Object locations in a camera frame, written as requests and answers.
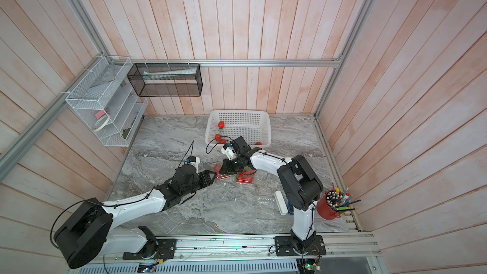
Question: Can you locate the roll of tape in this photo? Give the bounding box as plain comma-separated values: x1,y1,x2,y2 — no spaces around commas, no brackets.
93,114,110,132

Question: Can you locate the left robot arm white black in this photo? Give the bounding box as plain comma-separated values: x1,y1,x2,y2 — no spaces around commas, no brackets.
49,164,217,269

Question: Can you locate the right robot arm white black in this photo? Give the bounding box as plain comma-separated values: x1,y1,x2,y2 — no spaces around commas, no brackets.
220,136,323,244

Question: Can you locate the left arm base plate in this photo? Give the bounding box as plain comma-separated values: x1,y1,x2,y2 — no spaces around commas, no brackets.
123,238,177,261

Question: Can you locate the white perforated plastic basket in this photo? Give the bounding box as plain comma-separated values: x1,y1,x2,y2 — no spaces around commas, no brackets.
205,110,271,147

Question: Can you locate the white wire wall shelf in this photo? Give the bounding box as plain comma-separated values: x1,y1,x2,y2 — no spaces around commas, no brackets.
66,56,148,147

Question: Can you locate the black mesh wall basket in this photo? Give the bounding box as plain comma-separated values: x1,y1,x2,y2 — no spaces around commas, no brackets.
128,62,203,97

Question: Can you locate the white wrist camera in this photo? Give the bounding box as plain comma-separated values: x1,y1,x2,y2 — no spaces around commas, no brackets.
185,156,200,173
221,143,235,160

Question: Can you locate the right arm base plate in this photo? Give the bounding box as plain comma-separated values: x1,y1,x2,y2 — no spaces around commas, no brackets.
274,234,327,256

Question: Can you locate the blue object on table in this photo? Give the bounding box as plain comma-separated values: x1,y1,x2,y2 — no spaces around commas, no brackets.
287,202,294,216

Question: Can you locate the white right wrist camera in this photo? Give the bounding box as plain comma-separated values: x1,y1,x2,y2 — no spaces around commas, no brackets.
221,143,235,160

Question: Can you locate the clear plastic clamshell container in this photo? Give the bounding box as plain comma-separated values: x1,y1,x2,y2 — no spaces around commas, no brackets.
236,169,256,184

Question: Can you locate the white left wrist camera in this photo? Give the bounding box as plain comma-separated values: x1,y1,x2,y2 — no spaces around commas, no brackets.
185,156,200,173

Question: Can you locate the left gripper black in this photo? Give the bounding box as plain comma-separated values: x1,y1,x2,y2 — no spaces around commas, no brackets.
181,169,218,196

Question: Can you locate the red pen cup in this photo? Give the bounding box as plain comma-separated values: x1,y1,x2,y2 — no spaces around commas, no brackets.
317,192,341,221

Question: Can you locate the pink note pad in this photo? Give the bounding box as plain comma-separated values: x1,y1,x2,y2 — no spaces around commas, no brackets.
95,110,107,120

